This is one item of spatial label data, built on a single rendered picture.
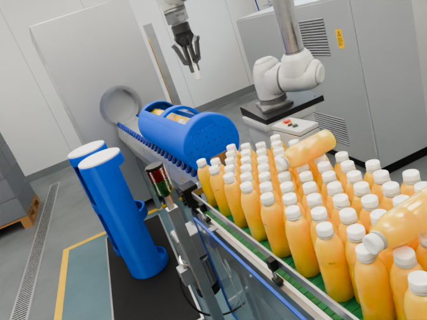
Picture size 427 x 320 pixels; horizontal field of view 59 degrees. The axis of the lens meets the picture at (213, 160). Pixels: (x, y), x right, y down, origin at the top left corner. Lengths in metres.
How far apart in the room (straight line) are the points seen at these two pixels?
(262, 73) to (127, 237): 1.35
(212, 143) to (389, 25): 1.85
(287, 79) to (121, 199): 1.25
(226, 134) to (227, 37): 5.48
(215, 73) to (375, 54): 4.40
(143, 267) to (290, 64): 1.62
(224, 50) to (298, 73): 5.20
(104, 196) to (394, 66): 2.28
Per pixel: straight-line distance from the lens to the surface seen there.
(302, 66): 2.00
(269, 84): 2.11
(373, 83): 3.13
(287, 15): 1.98
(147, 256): 2.68
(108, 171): 2.42
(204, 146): 1.74
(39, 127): 6.93
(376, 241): 0.80
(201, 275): 1.41
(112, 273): 3.03
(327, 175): 1.16
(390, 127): 3.30
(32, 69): 6.84
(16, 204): 5.14
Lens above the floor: 1.64
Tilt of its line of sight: 20 degrees down
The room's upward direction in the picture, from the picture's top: 20 degrees counter-clockwise
